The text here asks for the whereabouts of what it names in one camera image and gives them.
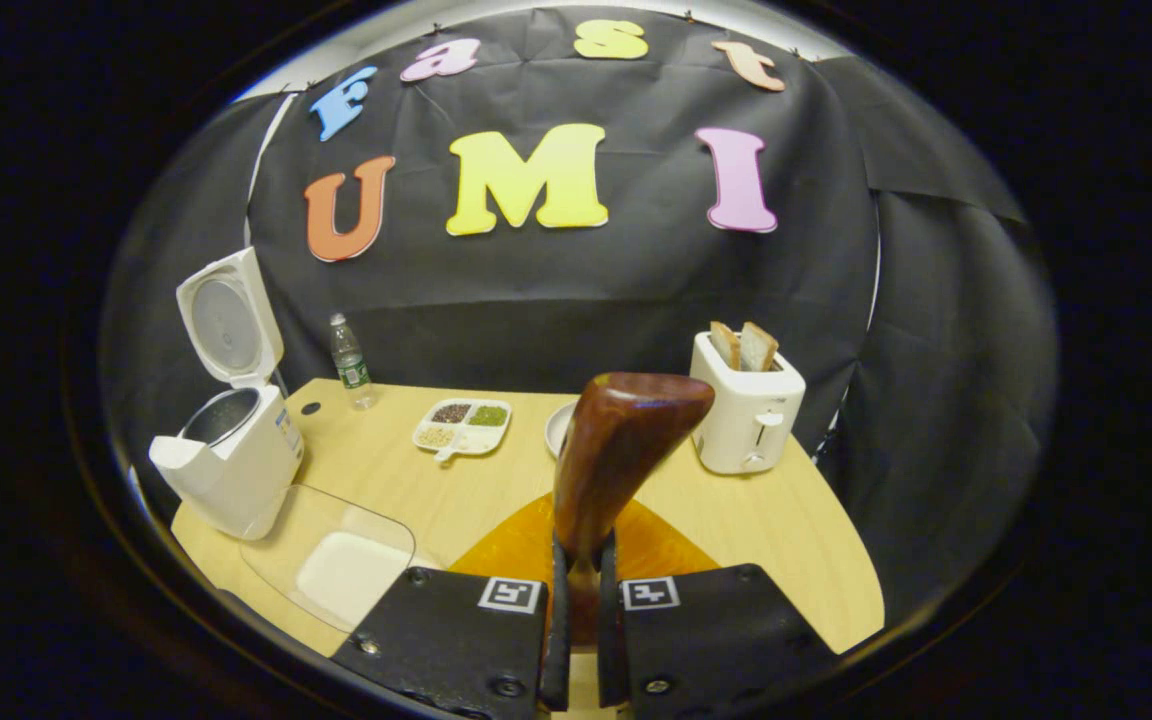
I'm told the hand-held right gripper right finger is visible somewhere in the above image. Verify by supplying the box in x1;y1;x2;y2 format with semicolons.
596;498;839;717

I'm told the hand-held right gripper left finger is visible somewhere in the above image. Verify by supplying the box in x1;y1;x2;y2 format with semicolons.
331;495;573;717

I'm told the brown wooden spoon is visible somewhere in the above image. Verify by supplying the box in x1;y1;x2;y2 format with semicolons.
553;372;716;646

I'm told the white rice cooker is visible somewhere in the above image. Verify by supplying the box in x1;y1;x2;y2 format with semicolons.
148;247;305;541

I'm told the clear plastic container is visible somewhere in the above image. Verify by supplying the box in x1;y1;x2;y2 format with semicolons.
239;484;417;634

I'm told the white divided grain dish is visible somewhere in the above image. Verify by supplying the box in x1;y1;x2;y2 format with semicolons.
412;398;513;466

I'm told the white toaster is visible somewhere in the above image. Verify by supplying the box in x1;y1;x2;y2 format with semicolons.
690;330;807;476

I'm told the round white plate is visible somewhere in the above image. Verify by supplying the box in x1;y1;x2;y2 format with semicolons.
544;400;582;461

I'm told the clear plastic water bottle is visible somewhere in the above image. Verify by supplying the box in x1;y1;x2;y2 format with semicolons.
328;313;378;411

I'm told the black backdrop cloth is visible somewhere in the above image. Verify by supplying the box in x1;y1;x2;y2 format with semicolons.
101;8;1057;621

